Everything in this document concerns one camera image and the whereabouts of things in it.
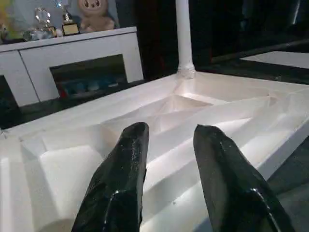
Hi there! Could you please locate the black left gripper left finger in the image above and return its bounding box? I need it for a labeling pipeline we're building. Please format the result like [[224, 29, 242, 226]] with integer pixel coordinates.
[[71, 122, 150, 232]]

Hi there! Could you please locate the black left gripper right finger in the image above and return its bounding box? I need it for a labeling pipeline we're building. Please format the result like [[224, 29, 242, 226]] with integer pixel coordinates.
[[193, 124, 296, 232]]

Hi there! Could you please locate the white plastic table leg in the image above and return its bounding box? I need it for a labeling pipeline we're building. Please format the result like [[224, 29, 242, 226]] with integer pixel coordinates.
[[175, 0, 196, 79]]

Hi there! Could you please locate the black work mat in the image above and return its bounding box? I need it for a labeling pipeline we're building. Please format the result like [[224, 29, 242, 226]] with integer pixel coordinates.
[[0, 58, 309, 232]]

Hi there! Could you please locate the white cabinet with glass doors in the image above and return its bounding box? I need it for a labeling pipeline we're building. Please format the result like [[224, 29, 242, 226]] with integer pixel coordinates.
[[0, 27, 144, 108]]

